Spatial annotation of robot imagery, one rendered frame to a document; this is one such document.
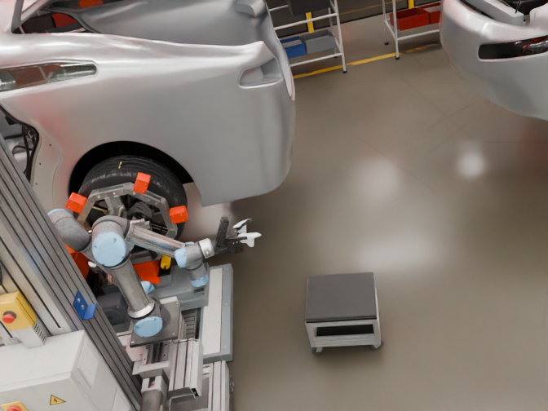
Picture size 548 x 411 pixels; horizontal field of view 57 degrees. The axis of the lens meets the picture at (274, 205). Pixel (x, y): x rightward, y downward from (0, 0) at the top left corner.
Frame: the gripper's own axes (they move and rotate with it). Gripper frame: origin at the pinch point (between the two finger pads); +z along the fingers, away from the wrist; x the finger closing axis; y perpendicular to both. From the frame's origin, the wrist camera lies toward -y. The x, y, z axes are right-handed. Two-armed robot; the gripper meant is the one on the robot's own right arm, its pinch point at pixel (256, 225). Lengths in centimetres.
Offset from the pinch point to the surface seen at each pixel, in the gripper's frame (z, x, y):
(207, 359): -45, -63, 109
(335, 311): 32, -32, 86
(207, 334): -41, -81, 106
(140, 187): -45, -90, 1
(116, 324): -92, -99, 85
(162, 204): -37, -90, 15
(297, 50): 163, -430, 24
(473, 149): 223, -176, 100
